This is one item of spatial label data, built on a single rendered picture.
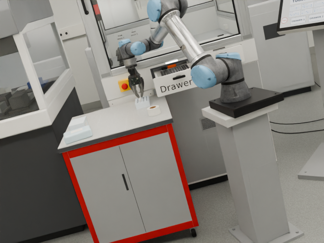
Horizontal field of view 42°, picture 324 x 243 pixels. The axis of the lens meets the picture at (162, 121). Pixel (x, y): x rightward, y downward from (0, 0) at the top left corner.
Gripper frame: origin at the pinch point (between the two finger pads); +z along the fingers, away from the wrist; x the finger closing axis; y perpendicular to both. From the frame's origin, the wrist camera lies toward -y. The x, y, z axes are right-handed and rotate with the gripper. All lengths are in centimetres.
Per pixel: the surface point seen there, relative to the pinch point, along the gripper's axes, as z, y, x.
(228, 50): -10, -15, 62
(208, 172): 70, -16, 30
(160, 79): -10.1, 18.4, 14.9
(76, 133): 1, 42, -34
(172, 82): -6.8, 18.3, 21.5
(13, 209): 50, 6, -99
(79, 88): 49, -342, -104
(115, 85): -7.4, -14.6, -14.4
